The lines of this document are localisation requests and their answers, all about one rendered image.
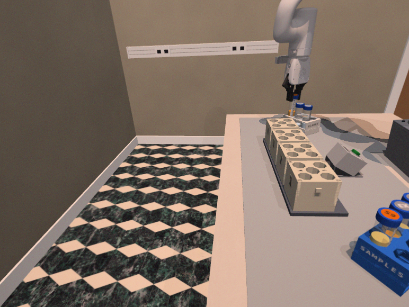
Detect blue tube rack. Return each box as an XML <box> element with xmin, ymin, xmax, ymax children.
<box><xmin>351</xmin><ymin>228</ymin><xmax>409</xmax><ymax>297</ymax></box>

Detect grey tube rack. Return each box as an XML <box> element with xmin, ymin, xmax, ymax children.
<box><xmin>283</xmin><ymin>114</ymin><xmax>320</xmax><ymax>136</ymax></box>

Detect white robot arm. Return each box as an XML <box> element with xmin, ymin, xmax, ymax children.
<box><xmin>273</xmin><ymin>0</ymin><xmax>317</xmax><ymax>64</ymax></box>

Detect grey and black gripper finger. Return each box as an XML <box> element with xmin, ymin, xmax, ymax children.
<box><xmin>294</xmin><ymin>83</ymin><xmax>306</xmax><ymax>100</ymax></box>
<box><xmin>282</xmin><ymin>74</ymin><xmax>294</xmax><ymax>102</ymax></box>

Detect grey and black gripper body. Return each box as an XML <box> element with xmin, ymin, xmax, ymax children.
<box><xmin>284</xmin><ymin>56</ymin><xmax>310</xmax><ymax>85</ymax></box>

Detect grey bench mat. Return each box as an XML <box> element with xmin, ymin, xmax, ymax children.
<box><xmin>239</xmin><ymin>117</ymin><xmax>409</xmax><ymax>307</ymax></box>

